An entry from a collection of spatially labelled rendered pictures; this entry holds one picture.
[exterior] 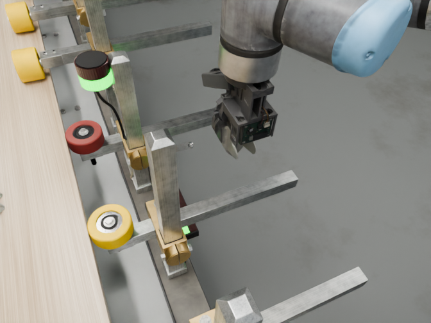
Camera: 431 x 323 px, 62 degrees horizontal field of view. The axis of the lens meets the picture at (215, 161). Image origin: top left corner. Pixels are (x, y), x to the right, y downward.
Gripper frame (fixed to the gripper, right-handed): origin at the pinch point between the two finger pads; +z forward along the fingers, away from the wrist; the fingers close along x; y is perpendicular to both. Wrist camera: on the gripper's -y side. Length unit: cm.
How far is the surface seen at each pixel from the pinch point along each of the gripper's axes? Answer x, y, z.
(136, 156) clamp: -16.8, -13.3, 9.6
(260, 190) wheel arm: 5.7, 4.5, 11.8
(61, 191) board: -33.2, -7.1, 6.5
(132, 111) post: -15.6, -15.8, -1.3
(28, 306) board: -41.3, 13.3, 6.5
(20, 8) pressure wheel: -33, -70, -1
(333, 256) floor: 59, 0, 97
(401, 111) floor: 158, -65, 97
